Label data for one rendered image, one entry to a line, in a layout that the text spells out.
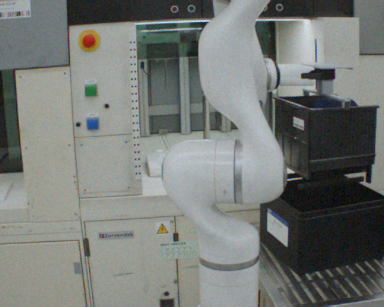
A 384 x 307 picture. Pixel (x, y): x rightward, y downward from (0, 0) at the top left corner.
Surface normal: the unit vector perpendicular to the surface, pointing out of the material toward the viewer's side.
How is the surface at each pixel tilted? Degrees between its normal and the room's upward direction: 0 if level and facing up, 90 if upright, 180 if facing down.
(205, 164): 63
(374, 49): 90
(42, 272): 90
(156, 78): 90
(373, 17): 90
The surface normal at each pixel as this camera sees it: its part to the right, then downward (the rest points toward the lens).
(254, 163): -0.33, -0.02
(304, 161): -0.96, 0.08
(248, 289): 0.54, 0.18
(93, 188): 0.14, 0.23
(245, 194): -0.10, 0.63
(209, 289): -0.64, 0.20
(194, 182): -0.14, 0.21
